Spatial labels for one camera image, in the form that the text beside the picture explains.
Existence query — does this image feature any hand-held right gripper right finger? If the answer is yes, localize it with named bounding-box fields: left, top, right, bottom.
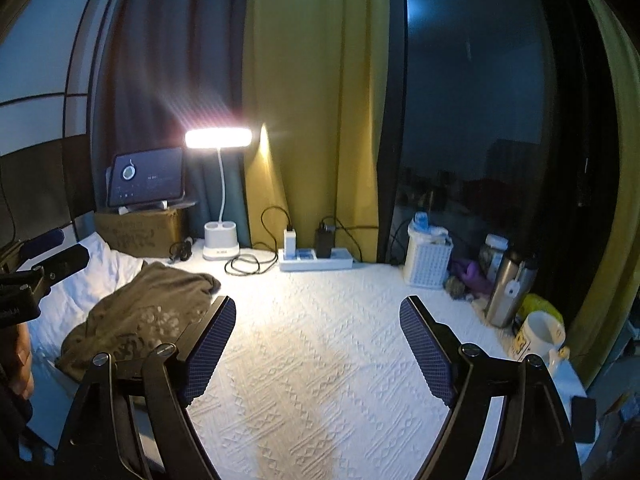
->
left=399, top=295, right=583, bottom=480

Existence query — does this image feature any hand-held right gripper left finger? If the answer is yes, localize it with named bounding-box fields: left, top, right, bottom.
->
left=54, top=295, right=237, bottom=480

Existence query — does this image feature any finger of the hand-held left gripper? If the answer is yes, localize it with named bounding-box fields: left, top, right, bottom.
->
left=20, top=227, right=66, bottom=258
left=17, top=244, right=91, bottom=286

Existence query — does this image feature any olive green garment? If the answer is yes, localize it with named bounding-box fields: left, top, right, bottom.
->
left=55, top=260, right=222, bottom=386

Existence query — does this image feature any person's left hand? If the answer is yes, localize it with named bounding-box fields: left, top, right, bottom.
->
left=12, top=322, right=37, bottom=401

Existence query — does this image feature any cardboard box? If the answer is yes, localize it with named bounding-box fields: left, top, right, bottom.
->
left=94, top=207, right=188, bottom=261

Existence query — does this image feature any white woven basket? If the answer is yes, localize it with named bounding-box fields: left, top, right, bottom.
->
left=404, top=222, right=454, bottom=289

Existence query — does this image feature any purple soft item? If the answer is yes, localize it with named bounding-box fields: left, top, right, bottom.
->
left=445, top=257, right=493, bottom=298

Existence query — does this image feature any steel thermos tumbler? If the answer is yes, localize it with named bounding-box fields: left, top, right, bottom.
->
left=484, top=247, right=538, bottom=329

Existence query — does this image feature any white desk lamp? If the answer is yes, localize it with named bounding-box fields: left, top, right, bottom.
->
left=184, top=127, right=253, bottom=262

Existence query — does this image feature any clear storage jar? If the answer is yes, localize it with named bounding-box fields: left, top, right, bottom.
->
left=479, top=233, right=510, bottom=281

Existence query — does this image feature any white mug with yellow print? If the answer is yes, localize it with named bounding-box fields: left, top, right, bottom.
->
left=510, top=310, right=571, bottom=376

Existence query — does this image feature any yellow snack bag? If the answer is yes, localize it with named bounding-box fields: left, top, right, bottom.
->
left=520, top=293, right=565, bottom=323

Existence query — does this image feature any black tablet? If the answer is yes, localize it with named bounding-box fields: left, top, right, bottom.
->
left=107, top=146, right=187, bottom=208

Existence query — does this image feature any blue white packet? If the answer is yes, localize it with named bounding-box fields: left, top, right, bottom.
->
left=411, top=212, right=449, bottom=241

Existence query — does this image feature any white power strip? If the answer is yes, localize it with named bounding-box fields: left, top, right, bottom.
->
left=278, top=246, right=354, bottom=272

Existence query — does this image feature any black phone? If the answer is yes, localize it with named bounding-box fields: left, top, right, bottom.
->
left=570, top=395, right=598, bottom=445

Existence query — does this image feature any dark teal curtain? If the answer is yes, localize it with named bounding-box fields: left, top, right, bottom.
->
left=90, top=0, right=256, bottom=248

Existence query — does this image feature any black curtain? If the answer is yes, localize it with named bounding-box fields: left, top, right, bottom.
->
left=376, top=0, right=410, bottom=266

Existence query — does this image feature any olive green curtain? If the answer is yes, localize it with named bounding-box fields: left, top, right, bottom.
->
left=545, top=0, right=640, bottom=391

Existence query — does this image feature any yellow curtain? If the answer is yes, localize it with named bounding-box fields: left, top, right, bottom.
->
left=241, top=0, right=391, bottom=264

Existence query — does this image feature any coiled black cable bundle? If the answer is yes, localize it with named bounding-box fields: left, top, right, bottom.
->
left=169, top=237, right=195, bottom=263

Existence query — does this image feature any black charger cable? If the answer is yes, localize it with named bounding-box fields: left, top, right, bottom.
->
left=320, top=217, right=381, bottom=263
left=225, top=205, right=292, bottom=277

